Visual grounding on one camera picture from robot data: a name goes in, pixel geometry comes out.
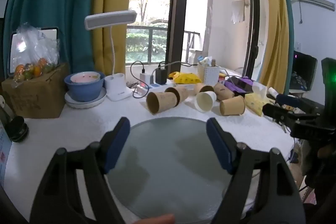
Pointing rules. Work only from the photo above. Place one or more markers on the large brown paper cup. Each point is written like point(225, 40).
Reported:
point(162, 103)

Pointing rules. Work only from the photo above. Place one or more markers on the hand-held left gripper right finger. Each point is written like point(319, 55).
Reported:
point(220, 146)

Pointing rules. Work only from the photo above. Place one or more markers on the white paper cup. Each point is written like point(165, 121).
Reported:
point(204, 102)

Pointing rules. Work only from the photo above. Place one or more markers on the yellow spotted cloth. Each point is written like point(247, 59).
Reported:
point(185, 78)

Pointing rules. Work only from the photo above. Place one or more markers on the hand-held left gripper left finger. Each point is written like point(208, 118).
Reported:
point(118, 145)

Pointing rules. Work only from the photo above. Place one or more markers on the white charger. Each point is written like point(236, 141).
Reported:
point(145, 78)

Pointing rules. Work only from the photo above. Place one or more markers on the purple pouch with phone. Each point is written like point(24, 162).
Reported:
point(248, 81)

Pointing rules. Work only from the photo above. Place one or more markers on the white power strip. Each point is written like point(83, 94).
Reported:
point(155, 87)

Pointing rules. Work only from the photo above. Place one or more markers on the blue bowl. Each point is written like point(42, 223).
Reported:
point(84, 90)

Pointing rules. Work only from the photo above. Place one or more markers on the person's left hand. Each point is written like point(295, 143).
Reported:
point(157, 220)

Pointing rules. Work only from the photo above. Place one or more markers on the dark phone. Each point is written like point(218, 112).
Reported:
point(240, 83)

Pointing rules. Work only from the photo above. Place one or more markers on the white hanging cloth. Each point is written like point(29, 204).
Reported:
point(238, 11)

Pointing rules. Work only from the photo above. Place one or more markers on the blue and white card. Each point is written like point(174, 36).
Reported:
point(4, 153)

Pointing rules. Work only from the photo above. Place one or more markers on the white perforated basket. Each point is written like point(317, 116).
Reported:
point(208, 74)

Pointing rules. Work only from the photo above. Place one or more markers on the round grey glass plate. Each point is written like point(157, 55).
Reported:
point(173, 161)

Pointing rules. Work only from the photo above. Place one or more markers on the black charger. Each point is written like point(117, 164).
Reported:
point(161, 77)

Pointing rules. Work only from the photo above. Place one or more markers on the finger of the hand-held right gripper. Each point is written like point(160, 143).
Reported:
point(278, 113)
point(288, 101)

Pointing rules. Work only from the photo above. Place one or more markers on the plastic bag of oranges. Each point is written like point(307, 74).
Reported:
point(34, 56)

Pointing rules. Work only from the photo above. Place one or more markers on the black round lid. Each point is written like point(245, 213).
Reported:
point(18, 129)

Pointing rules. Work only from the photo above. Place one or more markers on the white desk lamp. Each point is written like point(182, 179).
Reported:
point(118, 87)

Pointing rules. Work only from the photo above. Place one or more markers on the black monitor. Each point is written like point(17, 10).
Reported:
point(304, 71)

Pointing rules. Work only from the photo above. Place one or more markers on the pale blue plate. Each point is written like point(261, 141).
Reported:
point(86, 104)

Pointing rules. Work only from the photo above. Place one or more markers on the cardboard box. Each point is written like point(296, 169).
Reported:
point(36, 98)

